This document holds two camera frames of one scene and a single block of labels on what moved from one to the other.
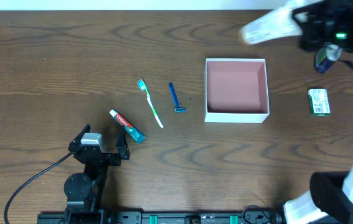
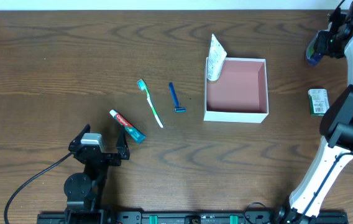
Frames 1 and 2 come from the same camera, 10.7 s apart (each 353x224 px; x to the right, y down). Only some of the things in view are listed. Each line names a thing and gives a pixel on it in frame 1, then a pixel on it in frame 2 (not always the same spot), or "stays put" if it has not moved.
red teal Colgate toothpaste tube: (135, 135) stays put
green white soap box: (319, 102) stays put
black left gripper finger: (122, 145) stays put
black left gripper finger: (78, 139) stays put
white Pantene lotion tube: (276, 23) -> (216, 57)
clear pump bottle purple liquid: (326, 56) -> (312, 57)
